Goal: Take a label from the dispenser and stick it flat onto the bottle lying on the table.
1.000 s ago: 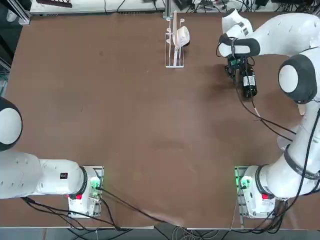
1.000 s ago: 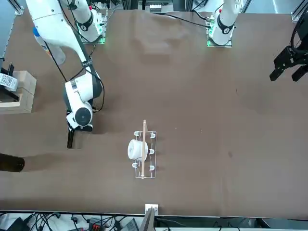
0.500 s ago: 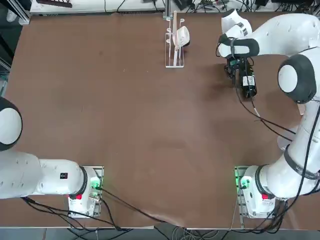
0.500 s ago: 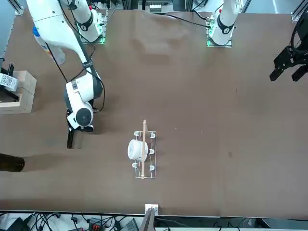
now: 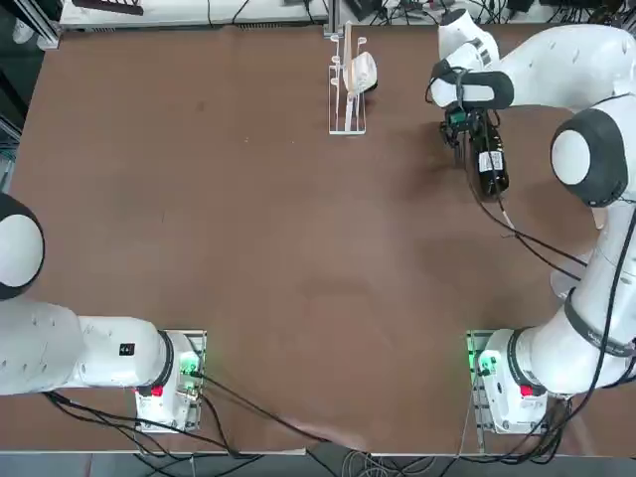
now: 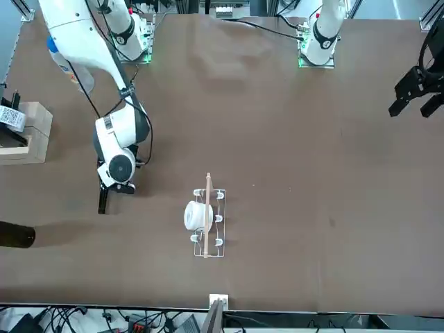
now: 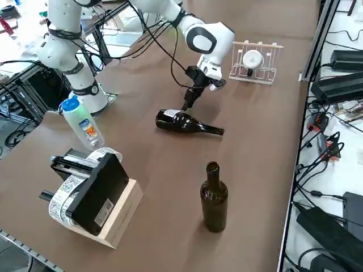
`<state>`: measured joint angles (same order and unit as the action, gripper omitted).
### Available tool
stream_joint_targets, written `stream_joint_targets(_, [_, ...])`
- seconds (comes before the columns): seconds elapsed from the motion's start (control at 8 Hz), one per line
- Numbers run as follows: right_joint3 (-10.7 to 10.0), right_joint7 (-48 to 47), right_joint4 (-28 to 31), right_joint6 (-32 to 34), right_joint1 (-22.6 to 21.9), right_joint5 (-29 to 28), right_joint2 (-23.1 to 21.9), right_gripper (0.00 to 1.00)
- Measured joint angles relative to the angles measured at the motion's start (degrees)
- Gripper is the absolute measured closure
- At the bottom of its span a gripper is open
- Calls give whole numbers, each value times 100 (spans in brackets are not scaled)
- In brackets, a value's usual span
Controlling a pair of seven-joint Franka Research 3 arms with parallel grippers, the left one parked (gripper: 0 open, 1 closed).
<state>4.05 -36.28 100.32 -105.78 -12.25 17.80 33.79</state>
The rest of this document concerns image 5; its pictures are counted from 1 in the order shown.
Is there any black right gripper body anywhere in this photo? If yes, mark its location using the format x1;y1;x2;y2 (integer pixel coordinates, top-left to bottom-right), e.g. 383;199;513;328
440;108;498;139

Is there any white QR code label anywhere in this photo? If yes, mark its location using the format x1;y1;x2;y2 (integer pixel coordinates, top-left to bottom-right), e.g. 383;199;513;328
477;151;504;174

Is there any white cup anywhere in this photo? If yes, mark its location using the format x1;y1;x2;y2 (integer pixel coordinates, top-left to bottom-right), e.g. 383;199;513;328
347;51;380;95

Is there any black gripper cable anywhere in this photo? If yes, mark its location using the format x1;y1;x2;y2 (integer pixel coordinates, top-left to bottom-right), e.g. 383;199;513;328
461;111;590;280

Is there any white wire cup rack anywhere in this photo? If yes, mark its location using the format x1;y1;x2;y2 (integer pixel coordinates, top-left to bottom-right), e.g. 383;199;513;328
327;20;370;135

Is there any aluminium frame post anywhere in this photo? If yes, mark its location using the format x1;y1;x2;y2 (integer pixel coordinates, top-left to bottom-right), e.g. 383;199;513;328
323;0;349;39

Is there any black base cable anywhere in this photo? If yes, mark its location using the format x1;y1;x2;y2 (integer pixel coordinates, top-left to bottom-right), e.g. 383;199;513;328
196;372;332;444

